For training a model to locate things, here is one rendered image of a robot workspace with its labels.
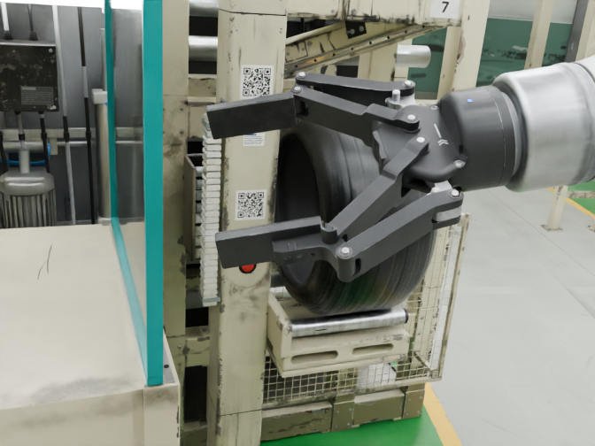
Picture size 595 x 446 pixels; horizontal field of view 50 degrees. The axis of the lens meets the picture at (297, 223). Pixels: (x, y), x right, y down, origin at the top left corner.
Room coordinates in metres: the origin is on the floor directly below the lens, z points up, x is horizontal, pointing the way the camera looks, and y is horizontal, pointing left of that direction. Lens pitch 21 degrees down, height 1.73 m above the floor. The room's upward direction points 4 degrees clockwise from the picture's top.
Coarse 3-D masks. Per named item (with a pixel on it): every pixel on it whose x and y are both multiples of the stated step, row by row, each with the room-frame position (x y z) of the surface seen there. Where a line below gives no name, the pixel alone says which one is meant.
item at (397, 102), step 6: (396, 90) 0.51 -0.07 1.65; (396, 96) 0.51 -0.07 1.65; (402, 96) 0.52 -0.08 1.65; (408, 96) 0.51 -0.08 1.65; (390, 102) 0.51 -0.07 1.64; (396, 102) 0.51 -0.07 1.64; (402, 102) 0.51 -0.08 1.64; (408, 102) 0.51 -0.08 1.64; (414, 102) 0.51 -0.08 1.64; (390, 108) 0.51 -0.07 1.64; (396, 108) 0.51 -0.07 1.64
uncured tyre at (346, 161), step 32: (288, 128) 1.65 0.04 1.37; (320, 128) 1.50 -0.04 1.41; (288, 160) 1.84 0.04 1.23; (320, 160) 1.44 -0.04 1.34; (352, 160) 1.41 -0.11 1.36; (288, 192) 1.84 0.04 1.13; (320, 192) 1.41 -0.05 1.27; (352, 192) 1.37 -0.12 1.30; (416, 192) 1.42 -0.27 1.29; (416, 256) 1.39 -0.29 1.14; (288, 288) 1.58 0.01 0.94; (320, 288) 1.39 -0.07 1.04; (352, 288) 1.36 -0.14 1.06; (384, 288) 1.39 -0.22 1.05
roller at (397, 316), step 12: (360, 312) 1.50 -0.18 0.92; (372, 312) 1.51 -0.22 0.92; (384, 312) 1.52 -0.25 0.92; (396, 312) 1.53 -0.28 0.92; (300, 324) 1.43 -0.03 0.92; (312, 324) 1.44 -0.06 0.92; (324, 324) 1.45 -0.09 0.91; (336, 324) 1.46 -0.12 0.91; (348, 324) 1.47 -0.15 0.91; (360, 324) 1.48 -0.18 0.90; (372, 324) 1.49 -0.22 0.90; (384, 324) 1.50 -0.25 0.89; (396, 324) 1.52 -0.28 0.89
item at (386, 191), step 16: (416, 144) 0.44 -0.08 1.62; (400, 160) 0.43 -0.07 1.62; (416, 160) 0.44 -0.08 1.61; (384, 176) 0.43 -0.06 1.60; (400, 176) 0.43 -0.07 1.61; (368, 192) 0.41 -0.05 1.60; (384, 192) 0.41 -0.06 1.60; (400, 192) 0.43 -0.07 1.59; (352, 208) 0.40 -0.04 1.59; (368, 208) 0.40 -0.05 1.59; (384, 208) 0.42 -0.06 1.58; (336, 224) 0.39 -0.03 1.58; (352, 224) 0.39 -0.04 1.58; (368, 224) 0.41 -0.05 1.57; (336, 240) 0.38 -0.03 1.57
